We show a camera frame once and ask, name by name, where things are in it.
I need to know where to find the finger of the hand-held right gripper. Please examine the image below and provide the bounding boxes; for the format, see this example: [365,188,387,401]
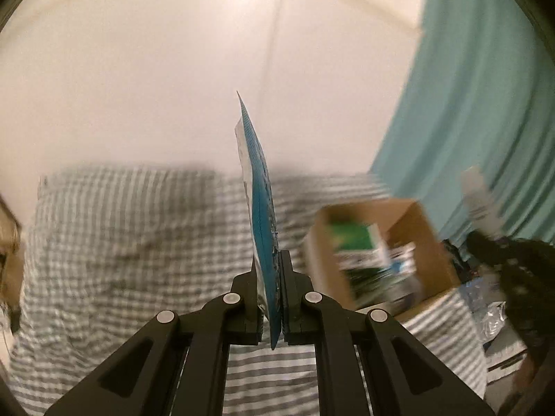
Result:
[466,229,514,271]

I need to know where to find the small white bottle dark label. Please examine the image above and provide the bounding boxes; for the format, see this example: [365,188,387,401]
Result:
[460,165,504,240]

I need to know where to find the person's right forearm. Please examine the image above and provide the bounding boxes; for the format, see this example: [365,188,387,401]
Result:
[496,349,543,416]

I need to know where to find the teal curtain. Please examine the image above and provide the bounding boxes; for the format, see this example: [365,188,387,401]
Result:
[368,0,555,250]

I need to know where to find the grey checked blanket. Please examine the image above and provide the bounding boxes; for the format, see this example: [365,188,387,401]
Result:
[8,164,490,416]

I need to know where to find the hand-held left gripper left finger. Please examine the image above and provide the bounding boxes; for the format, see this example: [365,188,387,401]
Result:
[43,257,266,416]

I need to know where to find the blue packet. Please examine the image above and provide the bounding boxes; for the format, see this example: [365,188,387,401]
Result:
[234,91,283,352]

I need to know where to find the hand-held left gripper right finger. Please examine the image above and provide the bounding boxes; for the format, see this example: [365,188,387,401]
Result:
[280,249,496,416]

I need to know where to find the clear plastic bag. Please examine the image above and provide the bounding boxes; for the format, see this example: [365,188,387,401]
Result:
[459,277,509,344]

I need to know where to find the green and white medicine box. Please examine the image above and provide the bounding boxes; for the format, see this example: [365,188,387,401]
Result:
[327,220,393,309]

